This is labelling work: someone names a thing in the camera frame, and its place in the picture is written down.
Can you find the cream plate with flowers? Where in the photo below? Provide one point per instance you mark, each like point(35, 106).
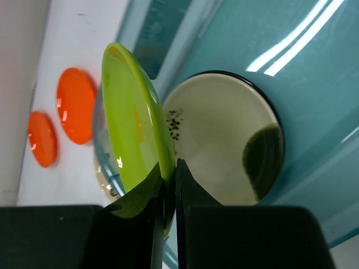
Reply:
point(105, 167)

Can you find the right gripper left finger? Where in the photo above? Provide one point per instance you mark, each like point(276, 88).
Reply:
point(128, 233)

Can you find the cream plate with black patch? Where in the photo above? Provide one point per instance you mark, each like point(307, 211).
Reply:
point(229, 135)

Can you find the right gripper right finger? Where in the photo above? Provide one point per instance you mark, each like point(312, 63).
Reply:
point(211, 235)

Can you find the green plate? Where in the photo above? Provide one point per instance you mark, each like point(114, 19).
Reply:
point(137, 126)

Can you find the orange plate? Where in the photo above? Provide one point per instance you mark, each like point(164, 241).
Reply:
point(42, 138)
point(75, 100)

